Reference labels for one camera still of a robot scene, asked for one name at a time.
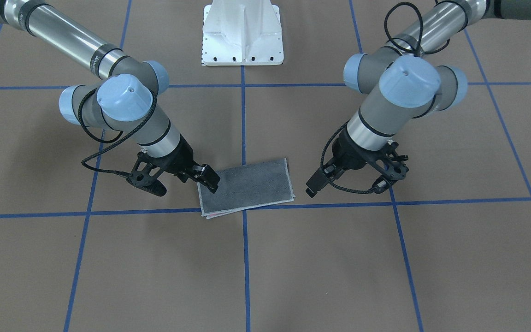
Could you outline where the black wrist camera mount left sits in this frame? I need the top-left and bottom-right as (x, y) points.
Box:
(370, 140), (409, 194)

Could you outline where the pink towel with grey back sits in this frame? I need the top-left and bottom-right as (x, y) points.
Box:
(198, 158), (295, 219)

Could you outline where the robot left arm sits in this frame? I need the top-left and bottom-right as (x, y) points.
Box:
(306, 0), (531, 197)

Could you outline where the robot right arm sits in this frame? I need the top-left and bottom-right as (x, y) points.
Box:
(0, 0), (220, 197)

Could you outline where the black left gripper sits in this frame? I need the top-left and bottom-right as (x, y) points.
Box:
(306, 130), (386, 198)

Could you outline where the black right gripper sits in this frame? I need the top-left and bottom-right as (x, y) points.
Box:
(159, 136), (221, 193)

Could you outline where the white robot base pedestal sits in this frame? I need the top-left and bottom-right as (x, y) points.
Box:
(201, 0), (284, 66)

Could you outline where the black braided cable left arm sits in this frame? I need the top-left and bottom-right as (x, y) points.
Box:
(319, 122), (386, 194)

